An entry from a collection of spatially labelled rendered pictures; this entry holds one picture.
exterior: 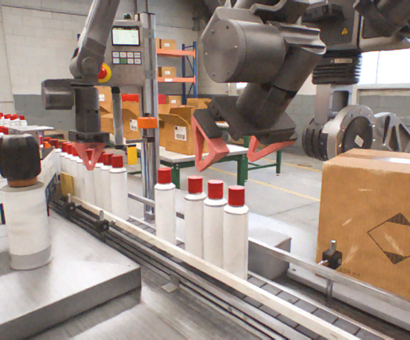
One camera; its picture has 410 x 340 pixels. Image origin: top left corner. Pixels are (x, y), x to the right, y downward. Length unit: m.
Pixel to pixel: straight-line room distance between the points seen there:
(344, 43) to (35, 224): 0.88
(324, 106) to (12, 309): 0.89
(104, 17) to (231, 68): 0.64
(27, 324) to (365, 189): 0.69
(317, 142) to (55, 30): 8.12
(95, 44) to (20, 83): 7.73
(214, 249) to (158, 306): 0.17
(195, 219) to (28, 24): 8.17
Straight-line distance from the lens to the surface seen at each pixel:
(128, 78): 1.11
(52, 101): 0.87
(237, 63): 0.32
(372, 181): 0.77
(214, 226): 0.73
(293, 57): 0.38
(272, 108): 0.41
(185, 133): 2.71
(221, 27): 0.34
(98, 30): 0.92
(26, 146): 0.82
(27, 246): 0.88
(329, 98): 1.05
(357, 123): 1.05
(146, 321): 0.75
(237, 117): 0.42
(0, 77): 8.53
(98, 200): 1.16
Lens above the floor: 1.27
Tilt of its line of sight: 13 degrees down
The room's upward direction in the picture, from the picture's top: straight up
